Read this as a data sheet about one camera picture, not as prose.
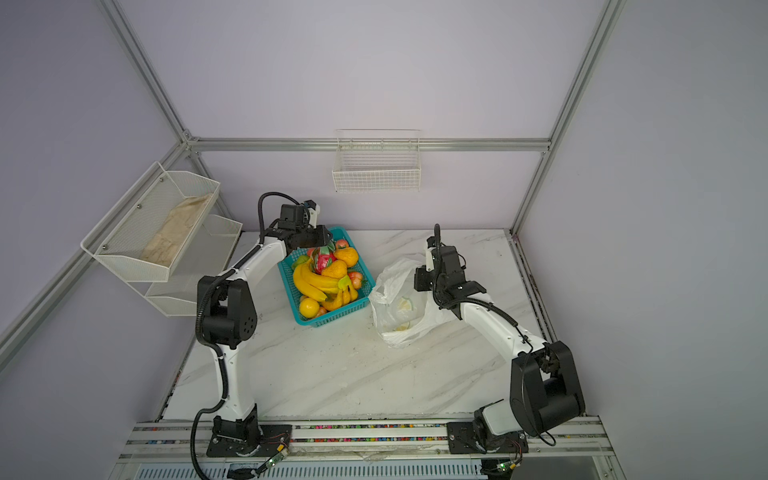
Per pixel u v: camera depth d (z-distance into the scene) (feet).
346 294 2.91
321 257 3.12
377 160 3.13
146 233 2.52
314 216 2.99
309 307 2.89
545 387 1.41
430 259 2.29
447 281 2.17
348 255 3.14
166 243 2.52
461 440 2.41
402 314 3.11
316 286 3.05
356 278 3.06
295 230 2.61
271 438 2.43
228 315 1.83
